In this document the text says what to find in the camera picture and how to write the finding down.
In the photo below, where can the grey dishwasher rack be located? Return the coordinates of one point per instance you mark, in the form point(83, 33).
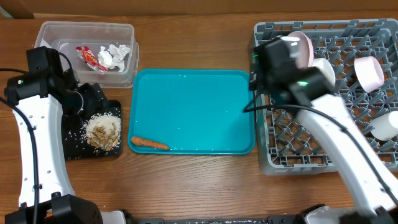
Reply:
point(285, 147)

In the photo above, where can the foil wrapper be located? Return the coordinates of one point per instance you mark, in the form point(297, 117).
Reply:
point(112, 57)

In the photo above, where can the red snack wrapper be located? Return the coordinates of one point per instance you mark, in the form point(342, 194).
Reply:
point(88, 57)

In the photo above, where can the white rice pile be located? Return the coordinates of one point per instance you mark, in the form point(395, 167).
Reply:
point(106, 121)

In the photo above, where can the cream bowl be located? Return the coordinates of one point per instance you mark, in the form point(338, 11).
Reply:
point(326, 68)

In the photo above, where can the orange carrot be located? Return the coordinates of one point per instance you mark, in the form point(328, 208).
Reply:
point(148, 143)

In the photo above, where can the black food waste tray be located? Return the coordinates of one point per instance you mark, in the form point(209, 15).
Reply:
point(75, 142)

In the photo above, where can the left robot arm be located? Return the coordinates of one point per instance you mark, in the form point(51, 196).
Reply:
point(42, 99)

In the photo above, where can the clear plastic waste bin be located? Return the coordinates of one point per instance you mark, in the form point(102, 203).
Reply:
point(97, 36)

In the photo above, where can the large white plate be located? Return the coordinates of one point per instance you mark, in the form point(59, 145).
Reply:
point(305, 50)

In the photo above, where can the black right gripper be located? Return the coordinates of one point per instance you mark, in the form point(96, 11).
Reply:
point(255, 83)

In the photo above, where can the small white plate bowl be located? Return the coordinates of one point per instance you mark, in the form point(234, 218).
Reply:
point(369, 73)

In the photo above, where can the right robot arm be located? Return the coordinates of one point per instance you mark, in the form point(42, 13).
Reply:
point(309, 96)

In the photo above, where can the teal serving tray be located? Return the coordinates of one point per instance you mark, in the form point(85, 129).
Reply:
point(192, 111)

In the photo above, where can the peanut shells pile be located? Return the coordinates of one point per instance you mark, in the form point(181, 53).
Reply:
point(100, 137)

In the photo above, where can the small white cup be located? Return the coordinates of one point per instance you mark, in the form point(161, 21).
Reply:
point(385, 126)

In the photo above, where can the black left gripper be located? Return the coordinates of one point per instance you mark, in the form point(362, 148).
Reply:
point(94, 96)

